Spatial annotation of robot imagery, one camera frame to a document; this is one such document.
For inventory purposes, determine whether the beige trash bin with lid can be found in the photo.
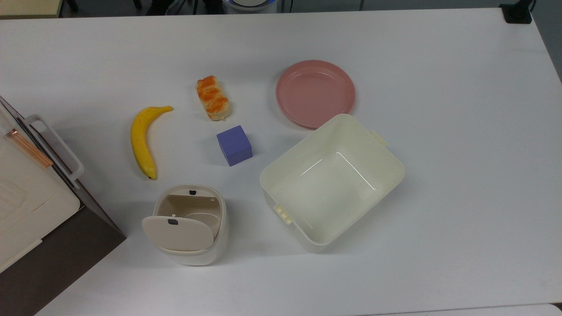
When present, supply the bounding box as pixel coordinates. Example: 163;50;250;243
141;184;229;266

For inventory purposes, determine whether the orange glazed bread loaf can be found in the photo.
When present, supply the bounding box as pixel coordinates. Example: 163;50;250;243
196;75;232;121

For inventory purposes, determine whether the pink plastic plate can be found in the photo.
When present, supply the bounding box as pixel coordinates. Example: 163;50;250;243
275;60;356;129

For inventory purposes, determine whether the light wooden side table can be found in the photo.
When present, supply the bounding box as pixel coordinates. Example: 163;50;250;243
0;0;64;19

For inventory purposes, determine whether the yellow banana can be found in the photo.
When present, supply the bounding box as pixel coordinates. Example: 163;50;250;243
130;105;174;180

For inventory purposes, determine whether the purple cube block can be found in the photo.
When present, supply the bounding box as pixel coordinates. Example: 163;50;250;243
216;125;253;167

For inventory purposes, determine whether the orange tape strip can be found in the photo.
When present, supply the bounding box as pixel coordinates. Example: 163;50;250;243
5;129;54;169

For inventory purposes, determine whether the open cream plastic tub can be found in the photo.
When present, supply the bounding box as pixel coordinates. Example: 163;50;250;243
259;113;405;254

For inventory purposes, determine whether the dark brown wooden box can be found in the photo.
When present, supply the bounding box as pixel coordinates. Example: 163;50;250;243
0;94;127;316

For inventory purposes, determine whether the white handle on brown box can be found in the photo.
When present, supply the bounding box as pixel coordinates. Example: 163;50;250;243
24;114;85;189

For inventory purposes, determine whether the large cream container with handles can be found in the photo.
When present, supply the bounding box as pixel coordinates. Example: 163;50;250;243
0;103;82;273

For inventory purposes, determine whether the black clamp mount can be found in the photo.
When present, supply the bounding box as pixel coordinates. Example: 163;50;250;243
500;0;534;24

